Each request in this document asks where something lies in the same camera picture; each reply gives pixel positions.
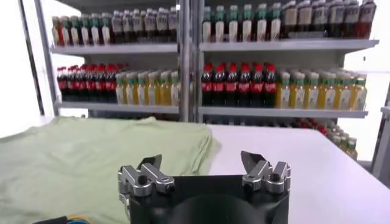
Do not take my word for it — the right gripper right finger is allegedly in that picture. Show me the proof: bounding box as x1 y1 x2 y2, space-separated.
240 150 292 195

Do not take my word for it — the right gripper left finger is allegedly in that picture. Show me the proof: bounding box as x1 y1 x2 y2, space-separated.
117 154 176 198

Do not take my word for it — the light green t-shirt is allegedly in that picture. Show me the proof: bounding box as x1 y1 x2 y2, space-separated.
0 117 220 224

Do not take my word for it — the yellow juice bottle green label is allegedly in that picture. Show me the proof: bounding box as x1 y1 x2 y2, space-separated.
334 72 352 110
126 72 137 105
289 72 305 110
136 72 149 106
349 77 368 111
159 71 171 107
317 72 336 110
147 71 160 106
115 72 126 105
303 72 320 110
170 71 180 107
275 72 291 109

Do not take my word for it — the cola bottle red cap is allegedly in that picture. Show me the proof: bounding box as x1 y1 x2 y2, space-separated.
213 63 226 107
105 63 118 103
87 64 98 102
66 65 77 101
200 63 214 107
57 66 68 101
96 63 107 102
238 63 252 107
225 63 239 107
263 63 277 108
250 63 264 107
76 65 88 102

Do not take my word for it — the grey metal shelving unit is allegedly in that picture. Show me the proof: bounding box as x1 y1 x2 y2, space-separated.
33 0 191 122
190 0 380 128

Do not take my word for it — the dark drink bottle beige label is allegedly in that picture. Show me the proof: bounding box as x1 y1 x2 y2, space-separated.
356 0 377 40
297 0 313 33
282 1 298 39
343 0 360 38
327 0 344 38
312 0 328 33

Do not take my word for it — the yellow blue cable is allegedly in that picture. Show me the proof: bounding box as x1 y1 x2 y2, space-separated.
66 214 92 224

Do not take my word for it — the black window post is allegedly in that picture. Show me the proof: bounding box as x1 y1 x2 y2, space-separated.
17 0 46 116

